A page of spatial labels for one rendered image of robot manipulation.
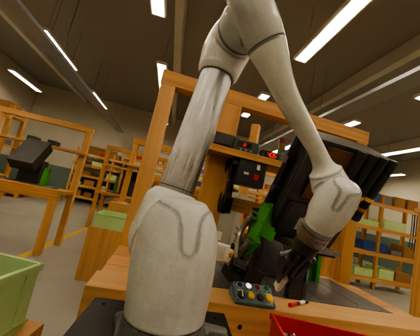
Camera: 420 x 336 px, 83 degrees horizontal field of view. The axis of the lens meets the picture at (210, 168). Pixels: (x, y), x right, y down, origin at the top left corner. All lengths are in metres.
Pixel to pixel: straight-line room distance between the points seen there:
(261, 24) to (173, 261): 0.55
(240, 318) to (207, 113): 0.68
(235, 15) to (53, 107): 12.21
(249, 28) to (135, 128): 10.99
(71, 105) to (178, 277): 12.20
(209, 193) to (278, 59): 0.96
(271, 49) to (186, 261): 0.51
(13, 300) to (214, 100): 0.72
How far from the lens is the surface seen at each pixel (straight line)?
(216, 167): 1.45
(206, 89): 0.71
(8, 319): 0.84
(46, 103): 12.88
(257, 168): 1.42
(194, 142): 0.65
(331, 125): 1.87
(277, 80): 0.65
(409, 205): 7.80
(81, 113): 12.25
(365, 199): 1.22
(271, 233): 1.18
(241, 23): 0.68
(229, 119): 1.53
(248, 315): 0.95
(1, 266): 0.90
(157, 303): 0.44
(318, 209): 0.70
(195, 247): 0.43
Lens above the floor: 1.23
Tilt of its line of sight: 7 degrees up
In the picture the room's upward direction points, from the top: 12 degrees clockwise
